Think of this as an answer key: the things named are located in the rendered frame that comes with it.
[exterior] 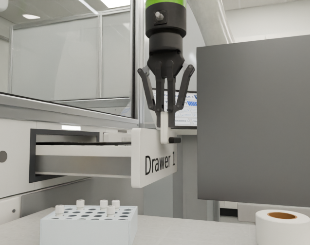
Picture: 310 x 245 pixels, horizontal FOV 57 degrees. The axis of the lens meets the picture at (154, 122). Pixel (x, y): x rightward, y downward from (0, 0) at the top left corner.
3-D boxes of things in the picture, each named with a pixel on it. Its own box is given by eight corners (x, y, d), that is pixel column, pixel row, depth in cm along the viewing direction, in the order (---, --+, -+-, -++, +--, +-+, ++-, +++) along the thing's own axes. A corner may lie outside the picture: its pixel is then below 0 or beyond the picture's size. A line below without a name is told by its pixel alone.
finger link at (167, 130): (167, 112, 64) (170, 112, 63) (167, 144, 63) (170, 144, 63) (163, 111, 61) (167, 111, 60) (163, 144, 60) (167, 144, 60)
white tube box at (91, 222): (137, 229, 46) (137, 205, 46) (130, 249, 38) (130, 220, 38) (62, 228, 47) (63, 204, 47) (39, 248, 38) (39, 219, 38)
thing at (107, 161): (169, 166, 78) (169, 144, 78) (134, 178, 53) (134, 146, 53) (47, 163, 90) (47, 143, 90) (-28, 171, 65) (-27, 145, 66)
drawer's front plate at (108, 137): (140, 161, 115) (140, 134, 116) (107, 168, 88) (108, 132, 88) (136, 161, 116) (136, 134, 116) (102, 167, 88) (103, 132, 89)
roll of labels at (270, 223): (309, 259, 35) (308, 225, 35) (250, 247, 38) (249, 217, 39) (313, 241, 40) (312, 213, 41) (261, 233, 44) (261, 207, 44)
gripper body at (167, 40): (142, 32, 61) (141, 75, 60) (180, 28, 58) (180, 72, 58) (153, 44, 68) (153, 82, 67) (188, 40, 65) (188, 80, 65)
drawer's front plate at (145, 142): (177, 171, 78) (176, 131, 79) (139, 188, 51) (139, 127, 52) (171, 171, 79) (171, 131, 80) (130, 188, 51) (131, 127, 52)
